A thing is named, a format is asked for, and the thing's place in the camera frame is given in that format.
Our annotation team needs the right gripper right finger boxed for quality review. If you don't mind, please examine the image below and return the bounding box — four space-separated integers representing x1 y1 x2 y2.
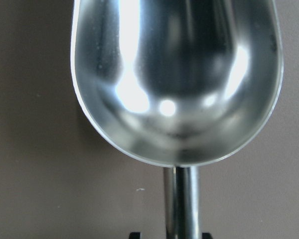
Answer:
202 232 212 239

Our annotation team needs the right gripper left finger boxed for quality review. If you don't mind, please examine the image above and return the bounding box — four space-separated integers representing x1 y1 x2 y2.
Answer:
128 232 142 239

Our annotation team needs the steel ice scoop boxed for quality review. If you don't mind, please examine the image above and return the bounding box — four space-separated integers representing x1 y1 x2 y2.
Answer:
70 0 284 239

